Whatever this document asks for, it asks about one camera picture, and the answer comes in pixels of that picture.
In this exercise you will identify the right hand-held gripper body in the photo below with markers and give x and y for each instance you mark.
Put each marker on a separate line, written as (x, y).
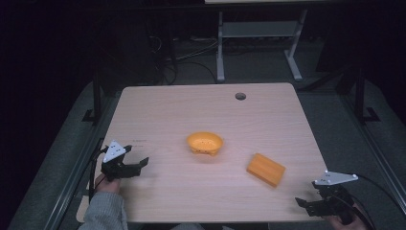
(334, 191)

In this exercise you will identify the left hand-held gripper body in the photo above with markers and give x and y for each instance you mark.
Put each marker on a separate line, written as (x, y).
(114, 152)

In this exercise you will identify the orange soap bar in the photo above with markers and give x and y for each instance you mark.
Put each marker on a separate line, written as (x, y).
(266, 169)

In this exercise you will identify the orange soap dish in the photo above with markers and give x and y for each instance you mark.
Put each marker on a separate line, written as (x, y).
(205, 143)

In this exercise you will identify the person's left hand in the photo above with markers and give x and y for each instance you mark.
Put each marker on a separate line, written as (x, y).
(108, 185)

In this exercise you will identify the person's right hand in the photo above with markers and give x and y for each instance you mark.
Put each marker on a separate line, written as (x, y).
(346, 224)

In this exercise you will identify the black metal stand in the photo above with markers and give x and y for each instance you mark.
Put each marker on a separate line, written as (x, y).
(360, 96)
(96, 96)

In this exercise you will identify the metal frame rail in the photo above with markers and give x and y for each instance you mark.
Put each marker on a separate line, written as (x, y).
(379, 156)
(68, 185)

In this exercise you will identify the white metal desk frame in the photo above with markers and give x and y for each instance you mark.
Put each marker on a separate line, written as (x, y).
(259, 29)

